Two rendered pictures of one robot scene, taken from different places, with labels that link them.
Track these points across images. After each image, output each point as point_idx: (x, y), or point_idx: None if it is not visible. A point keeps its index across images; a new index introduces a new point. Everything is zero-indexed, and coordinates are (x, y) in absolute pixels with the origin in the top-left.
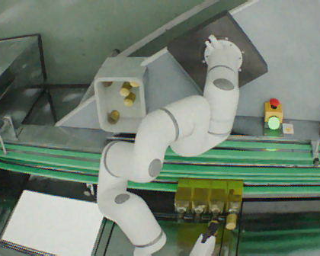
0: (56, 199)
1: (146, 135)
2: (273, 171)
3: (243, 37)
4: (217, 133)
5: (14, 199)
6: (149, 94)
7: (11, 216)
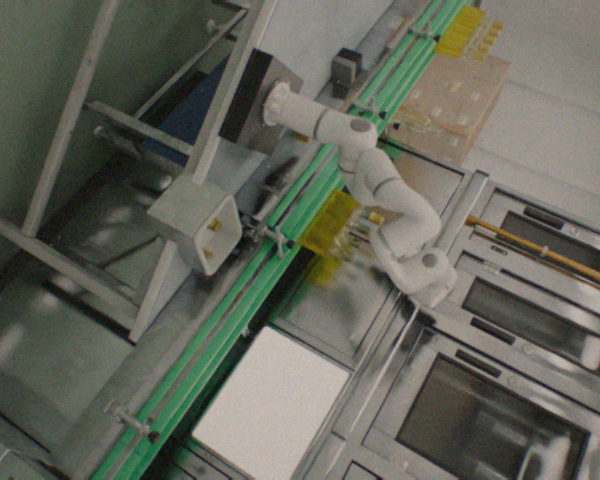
0: (230, 386)
1: (422, 202)
2: None
3: (286, 67)
4: None
5: (196, 459)
6: None
7: (239, 467)
